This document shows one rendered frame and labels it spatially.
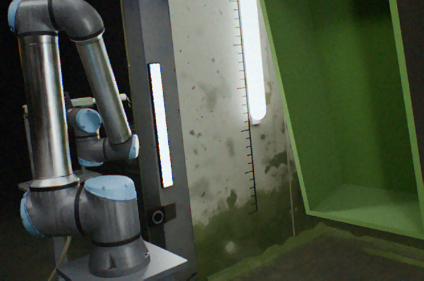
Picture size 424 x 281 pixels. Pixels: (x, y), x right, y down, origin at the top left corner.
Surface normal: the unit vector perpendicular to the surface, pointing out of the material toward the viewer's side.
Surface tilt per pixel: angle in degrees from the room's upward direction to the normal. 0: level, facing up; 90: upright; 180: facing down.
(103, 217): 90
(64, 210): 68
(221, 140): 90
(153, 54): 90
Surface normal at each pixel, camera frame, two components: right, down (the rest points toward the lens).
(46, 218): -0.07, 0.05
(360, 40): -0.72, 0.34
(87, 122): 0.61, -0.06
